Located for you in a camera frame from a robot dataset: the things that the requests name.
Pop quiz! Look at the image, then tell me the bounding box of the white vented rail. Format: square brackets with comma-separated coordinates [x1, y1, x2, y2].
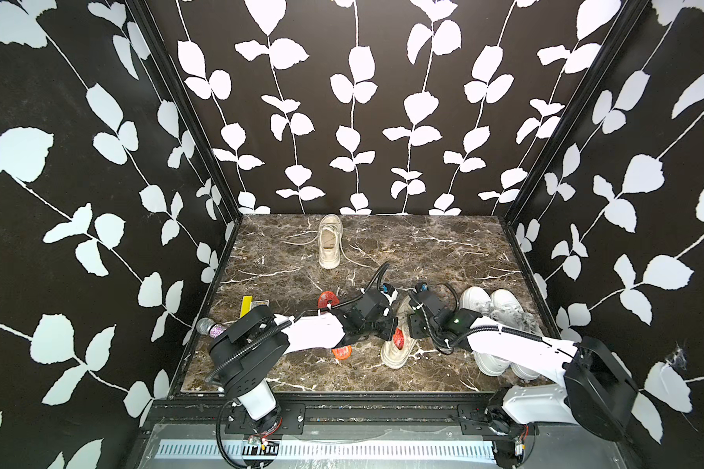
[154, 439, 496, 464]

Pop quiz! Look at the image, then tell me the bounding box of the purple glitter tube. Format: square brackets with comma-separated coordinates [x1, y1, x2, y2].
[196, 318, 226, 338]

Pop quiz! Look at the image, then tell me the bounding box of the white sneaker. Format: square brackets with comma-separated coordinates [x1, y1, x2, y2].
[490, 288, 546, 381]
[460, 286, 510, 377]

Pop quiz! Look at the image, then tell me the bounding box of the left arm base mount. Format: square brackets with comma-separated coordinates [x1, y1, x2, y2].
[220, 401, 306, 438]

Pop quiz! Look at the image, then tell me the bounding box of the white sneaker outer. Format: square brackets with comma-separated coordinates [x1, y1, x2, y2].
[490, 288, 546, 381]

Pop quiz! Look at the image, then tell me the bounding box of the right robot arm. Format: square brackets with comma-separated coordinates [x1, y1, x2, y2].
[408, 283, 639, 442]

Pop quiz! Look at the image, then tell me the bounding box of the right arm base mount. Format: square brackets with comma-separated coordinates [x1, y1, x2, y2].
[455, 404, 537, 441]

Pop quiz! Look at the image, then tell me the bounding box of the beige sneaker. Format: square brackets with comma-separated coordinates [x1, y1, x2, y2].
[318, 214, 343, 270]
[381, 295, 417, 369]

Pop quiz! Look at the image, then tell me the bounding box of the red insole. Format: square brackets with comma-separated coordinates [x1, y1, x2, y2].
[317, 291, 352, 362]
[392, 328, 406, 350]

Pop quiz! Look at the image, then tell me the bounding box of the yellow card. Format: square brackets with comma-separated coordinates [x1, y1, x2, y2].
[240, 296, 252, 318]

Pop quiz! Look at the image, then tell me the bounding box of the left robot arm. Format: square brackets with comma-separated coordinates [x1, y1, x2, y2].
[205, 281, 398, 427]

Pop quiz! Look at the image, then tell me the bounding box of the white sneaker inner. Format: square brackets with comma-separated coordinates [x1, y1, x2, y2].
[460, 286, 510, 377]

